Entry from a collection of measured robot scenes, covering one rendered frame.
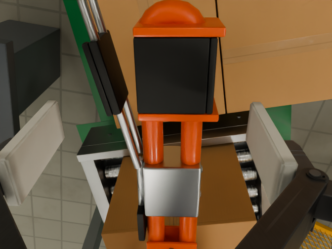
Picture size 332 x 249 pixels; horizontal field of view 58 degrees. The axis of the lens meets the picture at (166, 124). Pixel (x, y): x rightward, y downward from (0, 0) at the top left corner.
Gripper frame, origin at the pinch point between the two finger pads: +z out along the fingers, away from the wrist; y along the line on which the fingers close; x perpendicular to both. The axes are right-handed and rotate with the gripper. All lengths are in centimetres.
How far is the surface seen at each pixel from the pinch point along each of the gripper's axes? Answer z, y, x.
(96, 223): 94, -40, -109
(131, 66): 78, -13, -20
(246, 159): 77, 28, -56
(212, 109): 7.1, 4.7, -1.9
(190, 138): 8.4, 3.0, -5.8
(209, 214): 41, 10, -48
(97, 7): 10.8, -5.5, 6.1
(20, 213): 132, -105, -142
